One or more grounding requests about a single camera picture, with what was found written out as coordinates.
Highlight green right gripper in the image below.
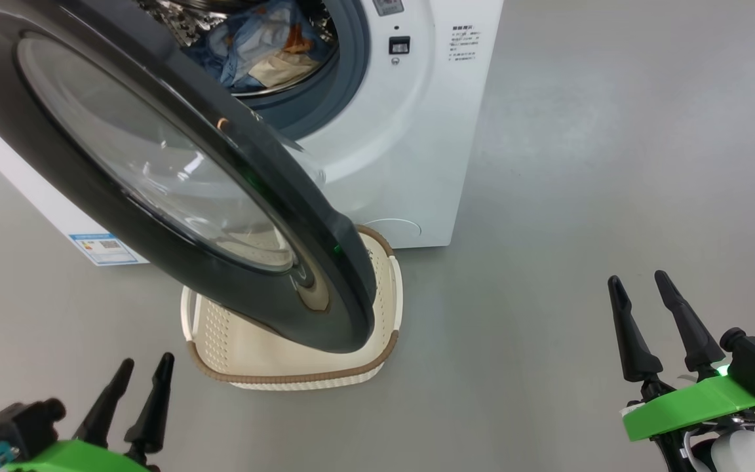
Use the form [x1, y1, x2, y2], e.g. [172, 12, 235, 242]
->
[606, 269, 755, 443]

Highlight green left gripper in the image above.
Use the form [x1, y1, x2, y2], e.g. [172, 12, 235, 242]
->
[4, 352, 176, 472]

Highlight black rimmed glass washer door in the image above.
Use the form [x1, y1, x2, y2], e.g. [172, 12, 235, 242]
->
[0, 0, 379, 355]

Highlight blue garment with cream lining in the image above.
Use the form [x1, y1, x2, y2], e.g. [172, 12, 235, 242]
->
[206, 20, 324, 92]

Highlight cream perforated laundry basket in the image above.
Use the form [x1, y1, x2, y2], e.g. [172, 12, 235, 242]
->
[180, 224, 405, 393]

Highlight grey rubber door gasket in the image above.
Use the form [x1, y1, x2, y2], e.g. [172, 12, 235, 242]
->
[240, 0, 372, 142]

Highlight blue energy label sticker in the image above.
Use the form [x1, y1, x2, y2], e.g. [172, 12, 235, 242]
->
[68, 233, 140, 267]

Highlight round white filter cover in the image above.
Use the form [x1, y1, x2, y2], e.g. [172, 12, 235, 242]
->
[361, 218, 423, 241]

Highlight printed text label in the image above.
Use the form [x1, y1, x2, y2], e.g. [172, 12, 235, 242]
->
[448, 25, 484, 64]

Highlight blue orange crumpled cloth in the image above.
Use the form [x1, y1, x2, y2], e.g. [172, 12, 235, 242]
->
[135, 0, 340, 99]

